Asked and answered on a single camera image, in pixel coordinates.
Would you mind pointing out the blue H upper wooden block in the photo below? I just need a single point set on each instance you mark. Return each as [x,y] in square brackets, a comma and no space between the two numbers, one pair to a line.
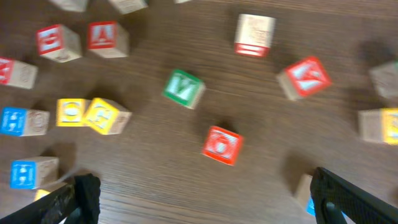
[23,122]

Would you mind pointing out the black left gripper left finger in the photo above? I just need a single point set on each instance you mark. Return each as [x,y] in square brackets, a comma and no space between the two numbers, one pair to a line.
[73,203]

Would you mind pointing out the plain top wooden block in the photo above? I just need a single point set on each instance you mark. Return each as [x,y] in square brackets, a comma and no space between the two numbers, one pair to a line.
[71,5]

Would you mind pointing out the yellow spider wooden block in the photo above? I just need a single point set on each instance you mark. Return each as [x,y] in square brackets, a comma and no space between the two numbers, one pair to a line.
[378,126]

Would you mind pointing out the red side I wooden block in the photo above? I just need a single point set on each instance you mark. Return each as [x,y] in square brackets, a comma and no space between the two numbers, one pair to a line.
[254,35]

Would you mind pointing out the red tilted A wooden block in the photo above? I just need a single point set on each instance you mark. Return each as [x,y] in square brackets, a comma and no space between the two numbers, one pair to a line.
[304,78]

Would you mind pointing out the yellow pair left wooden block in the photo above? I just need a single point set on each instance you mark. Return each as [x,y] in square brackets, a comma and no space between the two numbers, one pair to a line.
[71,111]

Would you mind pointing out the green V wooden block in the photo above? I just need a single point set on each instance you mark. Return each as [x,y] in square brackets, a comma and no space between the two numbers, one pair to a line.
[184,89]

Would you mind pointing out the red O wooden block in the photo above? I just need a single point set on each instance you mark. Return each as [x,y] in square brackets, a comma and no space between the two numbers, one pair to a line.
[222,145]

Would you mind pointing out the blue P wooden block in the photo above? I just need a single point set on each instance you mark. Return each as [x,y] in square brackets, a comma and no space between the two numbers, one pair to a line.
[303,194]

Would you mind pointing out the yellow pair wooden block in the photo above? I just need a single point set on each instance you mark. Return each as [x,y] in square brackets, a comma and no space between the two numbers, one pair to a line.
[106,117]
[71,111]

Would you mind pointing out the yellow pair right wooden block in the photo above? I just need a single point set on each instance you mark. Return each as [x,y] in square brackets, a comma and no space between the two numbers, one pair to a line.
[106,117]

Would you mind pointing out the red 6 wooden block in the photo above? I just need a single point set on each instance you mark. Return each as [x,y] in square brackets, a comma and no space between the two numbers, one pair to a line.
[58,43]

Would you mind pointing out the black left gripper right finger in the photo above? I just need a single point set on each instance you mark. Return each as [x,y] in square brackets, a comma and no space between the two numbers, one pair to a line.
[335,199]

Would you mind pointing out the yellow lower left wooden block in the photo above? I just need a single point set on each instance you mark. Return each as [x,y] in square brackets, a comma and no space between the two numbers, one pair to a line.
[47,190]

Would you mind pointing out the green L far wooden block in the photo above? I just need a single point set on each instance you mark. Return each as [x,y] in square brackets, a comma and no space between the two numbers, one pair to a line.
[128,6]

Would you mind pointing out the blue h wooden block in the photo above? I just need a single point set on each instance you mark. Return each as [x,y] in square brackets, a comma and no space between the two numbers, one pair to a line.
[34,172]
[23,122]

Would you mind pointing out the blue H lower wooden block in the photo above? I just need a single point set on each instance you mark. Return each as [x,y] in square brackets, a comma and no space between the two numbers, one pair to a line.
[34,172]

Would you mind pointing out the red W wooden block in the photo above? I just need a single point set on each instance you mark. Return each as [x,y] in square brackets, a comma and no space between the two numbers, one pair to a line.
[18,74]

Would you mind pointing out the green Z wooden block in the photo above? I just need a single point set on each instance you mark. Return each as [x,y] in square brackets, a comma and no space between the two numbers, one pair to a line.
[384,78]

